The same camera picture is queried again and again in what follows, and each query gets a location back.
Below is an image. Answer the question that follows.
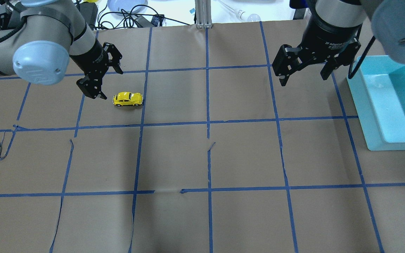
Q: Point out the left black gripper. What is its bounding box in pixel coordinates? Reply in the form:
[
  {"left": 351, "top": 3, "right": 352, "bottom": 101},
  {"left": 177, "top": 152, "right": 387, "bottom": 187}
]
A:
[{"left": 70, "top": 40, "right": 123, "bottom": 100}]

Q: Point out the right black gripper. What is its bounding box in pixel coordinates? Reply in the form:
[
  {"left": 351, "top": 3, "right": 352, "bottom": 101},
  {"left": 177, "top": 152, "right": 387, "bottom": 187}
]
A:
[{"left": 272, "top": 14, "right": 361, "bottom": 86}]

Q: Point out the yellow toy beetle car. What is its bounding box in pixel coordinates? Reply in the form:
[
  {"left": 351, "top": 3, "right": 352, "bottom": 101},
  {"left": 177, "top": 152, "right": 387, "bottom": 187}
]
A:
[{"left": 112, "top": 92, "right": 144, "bottom": 107}]

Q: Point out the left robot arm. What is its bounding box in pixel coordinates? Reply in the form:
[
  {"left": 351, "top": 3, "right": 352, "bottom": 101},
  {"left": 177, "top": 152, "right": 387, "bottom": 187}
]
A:
[{"left": 0, "top": 0, "right": 123, "bottom": 99}]

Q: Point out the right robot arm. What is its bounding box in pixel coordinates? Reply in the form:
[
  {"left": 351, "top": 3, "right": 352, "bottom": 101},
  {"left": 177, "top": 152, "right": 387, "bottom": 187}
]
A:
[{"left": 272, "top": 0, "right": 405, "bottom": 86}]

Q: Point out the black power adapter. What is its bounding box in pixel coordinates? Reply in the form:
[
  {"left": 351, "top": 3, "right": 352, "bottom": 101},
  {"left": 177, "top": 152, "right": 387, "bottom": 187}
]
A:
[{"left": 76, "top": 2, "right": 98, "bottom": 26}]

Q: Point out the light blue plate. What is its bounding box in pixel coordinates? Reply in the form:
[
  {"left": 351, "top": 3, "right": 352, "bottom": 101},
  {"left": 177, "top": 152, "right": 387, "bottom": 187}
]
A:
[{"left": 107, "top": 0, "right": 148, "bottom": 15}]

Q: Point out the turquoise plastic bin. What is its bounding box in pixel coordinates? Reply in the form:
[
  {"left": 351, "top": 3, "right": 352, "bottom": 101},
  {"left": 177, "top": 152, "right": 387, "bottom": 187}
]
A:
[{"left": 348, "top": 56, "right": 405, "bottom": 151}]

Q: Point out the light bulb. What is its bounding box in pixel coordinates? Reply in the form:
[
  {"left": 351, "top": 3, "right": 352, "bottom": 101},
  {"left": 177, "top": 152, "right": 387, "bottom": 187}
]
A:
[{"left": 234, "top": 9, "right": 261, "bottom": 22}]

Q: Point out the brown paper table cover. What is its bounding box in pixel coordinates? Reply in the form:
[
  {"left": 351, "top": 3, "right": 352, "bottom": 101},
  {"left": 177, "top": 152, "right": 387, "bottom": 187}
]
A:
[{"left": 0, "top": 20, "right": 405, "bottom": 253}]

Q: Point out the aluminium frame post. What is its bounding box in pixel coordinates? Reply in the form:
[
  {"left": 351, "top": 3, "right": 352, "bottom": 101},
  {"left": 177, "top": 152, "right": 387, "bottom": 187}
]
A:
[{"left": 195, "top": 0, "right": 213, "bottom": 29}]

